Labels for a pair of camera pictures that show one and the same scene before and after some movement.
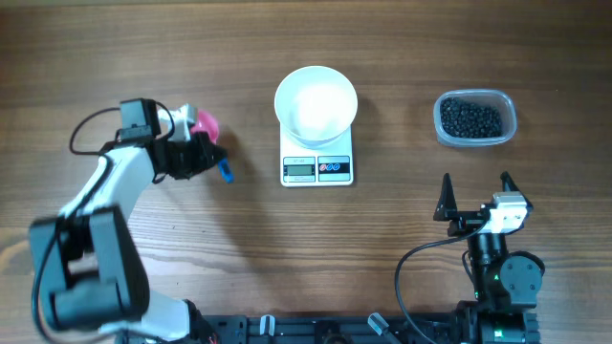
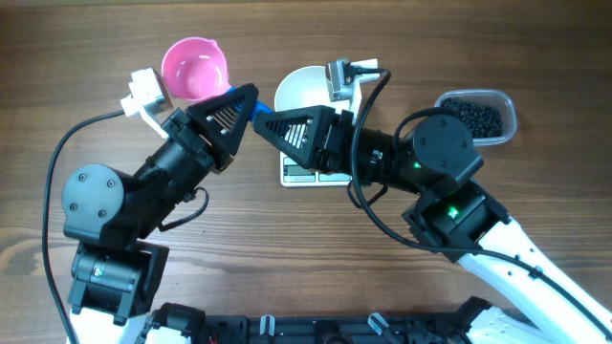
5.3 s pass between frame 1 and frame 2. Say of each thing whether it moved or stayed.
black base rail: stayed
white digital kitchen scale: stayed
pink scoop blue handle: moved
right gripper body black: moved
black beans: stayed
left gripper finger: moved
